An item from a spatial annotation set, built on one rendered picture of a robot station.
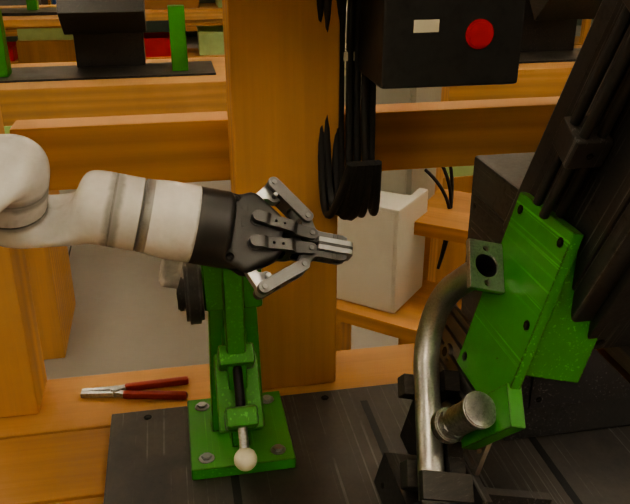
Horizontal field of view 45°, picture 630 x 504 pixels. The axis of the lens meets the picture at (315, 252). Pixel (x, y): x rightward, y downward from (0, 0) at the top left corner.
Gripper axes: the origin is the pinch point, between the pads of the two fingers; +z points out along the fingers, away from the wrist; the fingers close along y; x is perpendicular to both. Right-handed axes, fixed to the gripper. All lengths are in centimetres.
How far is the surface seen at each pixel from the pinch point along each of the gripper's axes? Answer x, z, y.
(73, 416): 48, -22, -12
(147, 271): 275, -3, 92
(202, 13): 519, 23, 440
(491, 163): 9.4, 23.9, 20.0
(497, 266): -1.8, 17.6, 0.5
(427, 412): 10.6, 15.5, -13.0
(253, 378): 24.4, -1.7, -8.5
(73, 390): 52, -23, -7
